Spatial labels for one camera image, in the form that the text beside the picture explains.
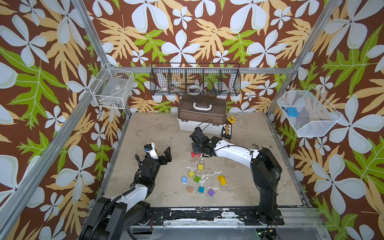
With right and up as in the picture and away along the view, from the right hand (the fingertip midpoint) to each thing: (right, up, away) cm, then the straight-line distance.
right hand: (195, 146), depth 91 cm
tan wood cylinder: (-3, -23, -9) cm, 25 cm away
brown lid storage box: (+7, +20, 0) cm, 21 cm away
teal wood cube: (+3, -24, -8) cm, 25 cm away
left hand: (-20, 0, -6) cm, 21 cm away
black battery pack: (+24, +9, +17) cm, 31 cm away
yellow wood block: (+15, -19, -6) cm, 25 cm away
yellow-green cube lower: (-3, -16, -5) cm, 17 cm away
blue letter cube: (-7, -19, -5) cm, 21 cm away
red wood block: (-1, -7, +5) cm, 8 cm away
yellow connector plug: (+29, +18, +24) cm, 42 cm away
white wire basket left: (-48, +34, -5) cm, 59 cm away
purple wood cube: (+9, -25, -9) cm, 28 cm away
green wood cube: (+1, -19, -4) cm, 20 cm away
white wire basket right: (+63, +17, -14) cm, 67 cm away
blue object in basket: (+57, +20, -5) cm, 61 cm away
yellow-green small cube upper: (+3, -13, 0) cm, 14 cm away
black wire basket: (0, +44, +7) cm, 44 cm away
